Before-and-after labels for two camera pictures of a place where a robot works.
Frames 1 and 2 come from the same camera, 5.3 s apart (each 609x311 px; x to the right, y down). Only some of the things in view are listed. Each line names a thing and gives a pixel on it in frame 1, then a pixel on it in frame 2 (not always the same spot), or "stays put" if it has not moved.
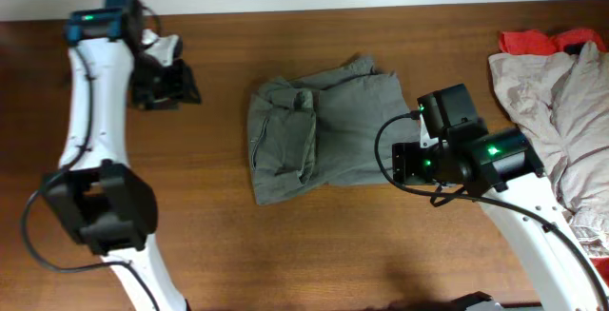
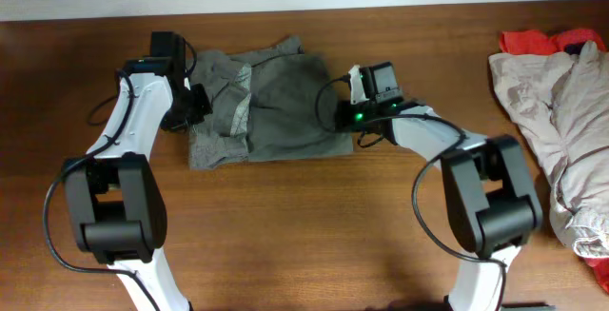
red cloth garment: [539, 43] stays put
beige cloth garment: [563, 99] stays put
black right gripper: [405, 164] to [344, 117]
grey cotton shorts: [306, 134] to [261, 105]
